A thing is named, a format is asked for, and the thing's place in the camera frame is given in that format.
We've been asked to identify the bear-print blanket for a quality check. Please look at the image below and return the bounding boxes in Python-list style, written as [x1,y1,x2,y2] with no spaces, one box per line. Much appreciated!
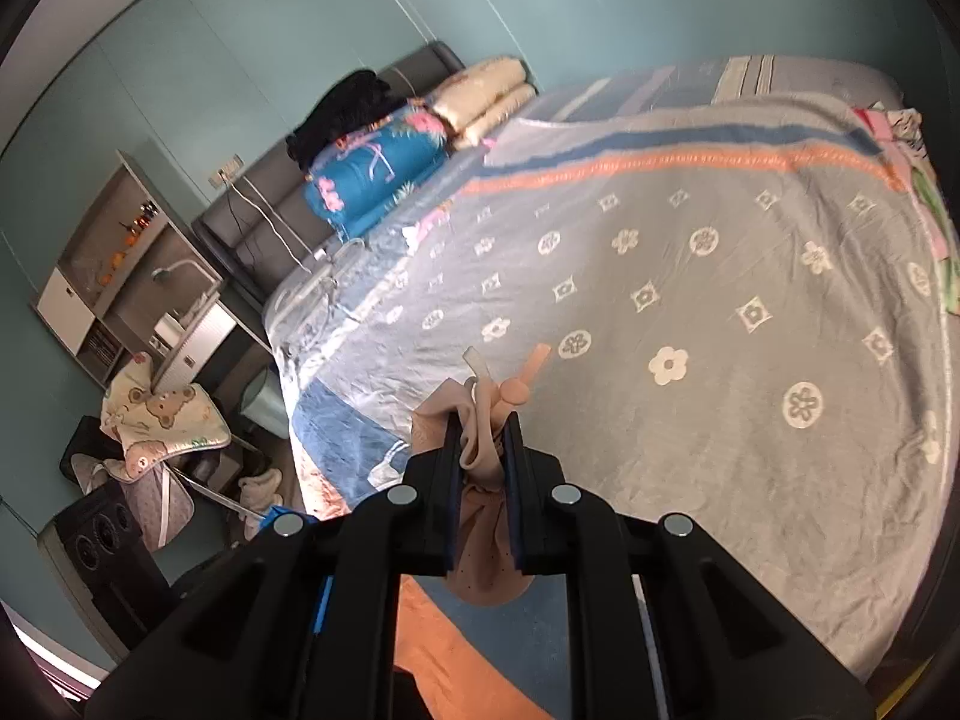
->
[101,352,233,481]

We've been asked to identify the black speaker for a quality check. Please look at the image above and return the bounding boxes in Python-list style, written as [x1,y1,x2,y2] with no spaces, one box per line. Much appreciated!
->
[37,480,173,661]

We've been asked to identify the black clothes pile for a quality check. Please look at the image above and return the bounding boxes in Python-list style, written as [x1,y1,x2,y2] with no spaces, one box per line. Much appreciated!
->
[285,69,410,170]

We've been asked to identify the white trimmed cloth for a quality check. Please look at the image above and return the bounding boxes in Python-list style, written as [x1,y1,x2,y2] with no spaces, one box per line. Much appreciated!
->
[71,457,196,552]

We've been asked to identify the metal rod with blue tip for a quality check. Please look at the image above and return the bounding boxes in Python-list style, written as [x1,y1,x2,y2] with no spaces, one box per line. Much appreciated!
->
[169,465,308,533]

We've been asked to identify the white charging cable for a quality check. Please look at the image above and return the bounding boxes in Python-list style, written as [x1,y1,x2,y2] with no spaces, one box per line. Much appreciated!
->
[225,180,368,346]

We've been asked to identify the striped bed sheet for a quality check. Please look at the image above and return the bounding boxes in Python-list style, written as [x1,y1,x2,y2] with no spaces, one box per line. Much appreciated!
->
[487,54,905,136]

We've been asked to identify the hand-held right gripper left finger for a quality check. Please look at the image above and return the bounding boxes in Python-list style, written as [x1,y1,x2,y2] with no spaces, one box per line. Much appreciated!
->
[84,416,464,720]

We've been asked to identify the peach rubber glove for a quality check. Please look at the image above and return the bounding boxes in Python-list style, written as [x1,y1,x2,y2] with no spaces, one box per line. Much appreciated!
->
[411,343,556,605]

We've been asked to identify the white desk lamp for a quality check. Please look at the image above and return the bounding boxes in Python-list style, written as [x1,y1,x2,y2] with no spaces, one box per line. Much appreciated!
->
[152,259,218,301]

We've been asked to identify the bed with grey headboard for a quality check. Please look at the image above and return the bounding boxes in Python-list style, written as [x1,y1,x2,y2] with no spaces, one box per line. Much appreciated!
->
[191,40,953,720]

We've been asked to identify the beige plush slippers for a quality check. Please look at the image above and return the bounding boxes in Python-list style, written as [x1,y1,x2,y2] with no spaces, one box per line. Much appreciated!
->
[238,467,286,541]

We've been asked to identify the bedside desk with shelf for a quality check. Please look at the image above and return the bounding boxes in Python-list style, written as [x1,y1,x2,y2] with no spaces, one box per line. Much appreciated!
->
[30,150,275,391]

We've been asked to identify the blue floral folded quilt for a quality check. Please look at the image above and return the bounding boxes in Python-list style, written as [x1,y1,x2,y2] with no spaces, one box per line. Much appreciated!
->
[302,101,451,241]

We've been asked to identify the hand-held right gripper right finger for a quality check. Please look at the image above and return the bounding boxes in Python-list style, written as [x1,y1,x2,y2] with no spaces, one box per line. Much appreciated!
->
[501,414,878,720]

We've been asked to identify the pale green waste bin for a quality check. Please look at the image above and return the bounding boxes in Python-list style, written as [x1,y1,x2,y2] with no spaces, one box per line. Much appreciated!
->
[240,371,290,440]

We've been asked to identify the beige folded quilt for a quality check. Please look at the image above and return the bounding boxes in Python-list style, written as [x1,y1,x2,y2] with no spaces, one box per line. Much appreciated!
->
[431,54,539,151]

